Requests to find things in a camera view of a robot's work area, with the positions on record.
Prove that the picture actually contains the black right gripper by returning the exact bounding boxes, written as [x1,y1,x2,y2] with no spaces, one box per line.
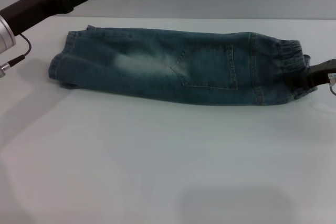
[286,58,336,95]

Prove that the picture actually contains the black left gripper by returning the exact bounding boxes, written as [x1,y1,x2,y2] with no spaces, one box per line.
[0,0,101,36]

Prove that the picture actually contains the blue denim shorts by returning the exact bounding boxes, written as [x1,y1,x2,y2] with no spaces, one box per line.
[47,24,314,107]

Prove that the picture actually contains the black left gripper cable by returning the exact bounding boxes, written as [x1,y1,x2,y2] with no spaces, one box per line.
[0,33,33,77]

